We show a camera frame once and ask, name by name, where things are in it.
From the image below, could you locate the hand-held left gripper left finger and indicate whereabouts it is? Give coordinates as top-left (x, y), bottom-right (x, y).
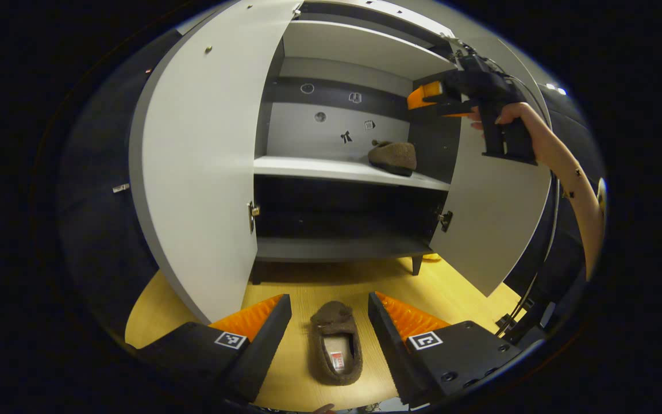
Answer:
top-left (134, 293), bottom-right (293, 404)

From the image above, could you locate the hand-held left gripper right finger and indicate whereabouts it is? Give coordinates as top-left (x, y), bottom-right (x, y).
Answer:
top-left (367, 291), bottom-right (522, 409)

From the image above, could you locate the brown fuzzy shoe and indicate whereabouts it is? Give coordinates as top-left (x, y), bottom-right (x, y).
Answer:
top-left (367, 140), bottom-right (418, 177)
top-left (308, 300), bottom-right (364, 386)

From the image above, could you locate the white shoe cabinet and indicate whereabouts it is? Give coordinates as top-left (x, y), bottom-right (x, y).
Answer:
top-left (248, 0), bottom-right (464, 286)

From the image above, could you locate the white cabinet shelf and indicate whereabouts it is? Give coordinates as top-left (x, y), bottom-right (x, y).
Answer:
top-left (253, 155), bottom-right (451, 192)
top-left (282, 20), bottom-right (457, 82)

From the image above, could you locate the dark grey cabinet shelf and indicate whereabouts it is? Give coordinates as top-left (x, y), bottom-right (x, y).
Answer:
top-left (256, 236), bottom-right (434, 264)

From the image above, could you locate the black backdrop cloth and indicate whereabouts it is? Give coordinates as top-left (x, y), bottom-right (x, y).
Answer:
top-left (503, 80), bottom-right (605, 306)
top-left (58, 29), bottom-right (206, 341)

